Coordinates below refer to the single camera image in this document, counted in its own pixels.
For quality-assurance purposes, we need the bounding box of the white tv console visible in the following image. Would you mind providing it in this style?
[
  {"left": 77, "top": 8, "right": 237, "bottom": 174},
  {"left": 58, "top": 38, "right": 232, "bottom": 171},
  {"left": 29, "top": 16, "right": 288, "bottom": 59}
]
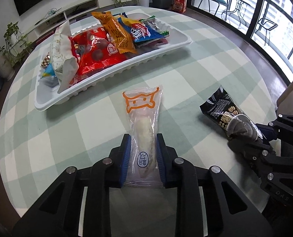
[{"left": 25, "top": 0, "right": 133, "bottom": 42}]

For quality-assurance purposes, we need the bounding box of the red snack packet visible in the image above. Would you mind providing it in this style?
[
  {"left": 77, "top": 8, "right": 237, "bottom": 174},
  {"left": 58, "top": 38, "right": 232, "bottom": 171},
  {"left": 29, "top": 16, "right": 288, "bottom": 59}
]
[{"left": 70, "top": 27, "right": 127, "bottom": 86}]

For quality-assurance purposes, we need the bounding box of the white plastic tray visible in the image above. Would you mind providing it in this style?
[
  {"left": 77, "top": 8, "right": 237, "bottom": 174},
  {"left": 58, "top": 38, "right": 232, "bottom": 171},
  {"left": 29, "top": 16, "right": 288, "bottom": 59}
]
[{"left": 34, "top": 11, "right": 191, "bottom": 111}]

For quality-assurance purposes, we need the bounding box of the balcony glass table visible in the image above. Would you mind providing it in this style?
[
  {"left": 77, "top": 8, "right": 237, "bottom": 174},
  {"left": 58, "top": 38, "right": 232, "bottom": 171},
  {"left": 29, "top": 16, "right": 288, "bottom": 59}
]
[{"left": 221, "top": 0, "right": 250, "bottom": 27}]

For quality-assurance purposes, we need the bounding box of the pink snack wrapper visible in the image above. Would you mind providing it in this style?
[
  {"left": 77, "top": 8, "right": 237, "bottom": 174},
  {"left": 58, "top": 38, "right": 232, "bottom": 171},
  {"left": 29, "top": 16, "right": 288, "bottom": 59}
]
[{"left": 135, "top": 38, "right": 168, "bottom": 48}]

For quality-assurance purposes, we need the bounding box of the panda print snack packet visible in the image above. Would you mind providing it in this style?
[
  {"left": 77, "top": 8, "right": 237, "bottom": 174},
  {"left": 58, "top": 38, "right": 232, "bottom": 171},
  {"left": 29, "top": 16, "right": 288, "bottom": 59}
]
[{"left": 42, "top": 63, "right": 56, "bottom": 78}]

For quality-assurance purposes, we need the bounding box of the white pot plant left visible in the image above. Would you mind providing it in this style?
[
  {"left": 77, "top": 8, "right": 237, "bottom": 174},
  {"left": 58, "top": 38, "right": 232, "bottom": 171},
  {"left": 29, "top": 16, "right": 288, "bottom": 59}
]
[{"left": 0, "top": 22, "right": 34, "bottom": 81}]

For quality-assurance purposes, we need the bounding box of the red chocolate candy packet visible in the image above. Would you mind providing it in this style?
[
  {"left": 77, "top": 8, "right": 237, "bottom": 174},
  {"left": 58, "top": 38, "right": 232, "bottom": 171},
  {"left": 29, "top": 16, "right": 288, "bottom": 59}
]
[{"left": 41, "top": 54, "right": 50, "bottom": 69}]

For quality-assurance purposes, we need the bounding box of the blue snack packet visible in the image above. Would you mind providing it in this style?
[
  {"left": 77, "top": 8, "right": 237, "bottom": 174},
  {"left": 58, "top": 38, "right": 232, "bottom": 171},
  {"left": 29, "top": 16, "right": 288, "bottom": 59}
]
[{"left": 117, "top": 16, "right": 164, "bottom": 43}]

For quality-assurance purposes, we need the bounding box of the white paper snack bag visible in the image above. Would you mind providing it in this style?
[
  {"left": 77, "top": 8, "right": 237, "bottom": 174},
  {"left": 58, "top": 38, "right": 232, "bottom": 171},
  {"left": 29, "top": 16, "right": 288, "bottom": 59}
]
[{"left": 50, "top": 20, "right": 79, "bottom": 94}]

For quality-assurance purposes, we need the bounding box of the red gift bag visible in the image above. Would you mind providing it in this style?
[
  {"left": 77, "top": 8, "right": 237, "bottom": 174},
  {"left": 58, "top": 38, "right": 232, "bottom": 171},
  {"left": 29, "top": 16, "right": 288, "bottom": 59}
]
[{"left": 172, "top": 0, "right": 186, "bottom": 13}]

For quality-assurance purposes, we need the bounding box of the orange snack packet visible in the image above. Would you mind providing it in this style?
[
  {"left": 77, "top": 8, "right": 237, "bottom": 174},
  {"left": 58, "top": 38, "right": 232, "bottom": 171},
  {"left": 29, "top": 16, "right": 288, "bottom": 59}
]
[{"left": 91, "top": 11, "right": 137, "bottom": 54}]

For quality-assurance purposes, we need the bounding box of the green checked tablecloth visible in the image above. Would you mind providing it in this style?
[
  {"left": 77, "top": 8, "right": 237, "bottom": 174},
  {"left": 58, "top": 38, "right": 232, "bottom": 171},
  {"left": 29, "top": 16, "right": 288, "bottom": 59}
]
[{"left": 0, "top": 7, "right": 275, "bottom": 215}]

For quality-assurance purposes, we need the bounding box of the green snack packet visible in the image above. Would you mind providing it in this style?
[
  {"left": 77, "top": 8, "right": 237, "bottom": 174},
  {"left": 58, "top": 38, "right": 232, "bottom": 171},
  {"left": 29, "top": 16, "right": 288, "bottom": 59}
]
[{"left": 139, "top": 16, "right": 170, "bottom": 37}]

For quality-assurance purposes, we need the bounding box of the clear orange-print bun packet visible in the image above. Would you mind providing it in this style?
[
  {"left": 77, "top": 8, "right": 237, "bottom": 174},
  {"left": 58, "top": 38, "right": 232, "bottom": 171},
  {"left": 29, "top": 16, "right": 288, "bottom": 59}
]
[{"left": 122, "top": 85, "right": 163, "bottom": 188}]

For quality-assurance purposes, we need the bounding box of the black sesame snack packet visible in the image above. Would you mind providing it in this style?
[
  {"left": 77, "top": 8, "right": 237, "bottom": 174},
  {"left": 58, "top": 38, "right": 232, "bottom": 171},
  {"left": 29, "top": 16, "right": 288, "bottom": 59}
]
[{"left": 199, "top": 86, "right": 263, "bottom": 141}]

